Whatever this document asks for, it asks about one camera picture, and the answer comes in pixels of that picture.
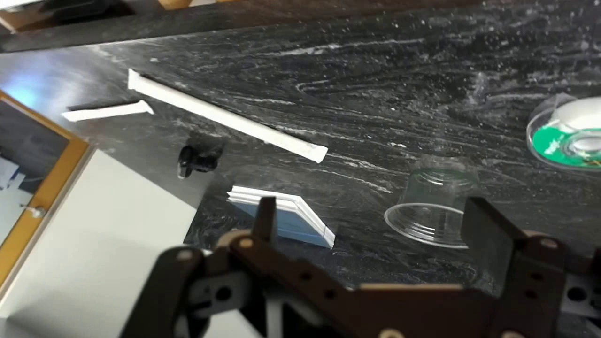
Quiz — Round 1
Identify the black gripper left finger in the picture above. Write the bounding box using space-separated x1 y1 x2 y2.
121 195 355 338

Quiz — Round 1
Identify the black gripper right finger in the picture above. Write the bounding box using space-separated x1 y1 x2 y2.
461 195 601 338

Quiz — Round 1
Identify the clear plastic cup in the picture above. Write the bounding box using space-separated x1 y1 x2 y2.
382 163 481 251

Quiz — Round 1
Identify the black binder clip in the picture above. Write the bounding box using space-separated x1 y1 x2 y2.
177 133 228 180

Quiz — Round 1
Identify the wooden framed glass door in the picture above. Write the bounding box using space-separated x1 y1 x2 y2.
0 88 94 298

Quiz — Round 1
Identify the white paper strip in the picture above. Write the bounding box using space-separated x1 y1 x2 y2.
126 67 331 166
61 97 156 123

